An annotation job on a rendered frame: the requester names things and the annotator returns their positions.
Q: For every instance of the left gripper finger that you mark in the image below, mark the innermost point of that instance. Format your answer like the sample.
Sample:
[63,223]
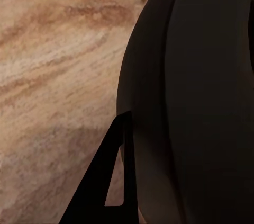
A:
[87,206]

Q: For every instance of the cauldron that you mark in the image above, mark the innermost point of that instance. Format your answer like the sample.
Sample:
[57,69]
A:
[187,76]

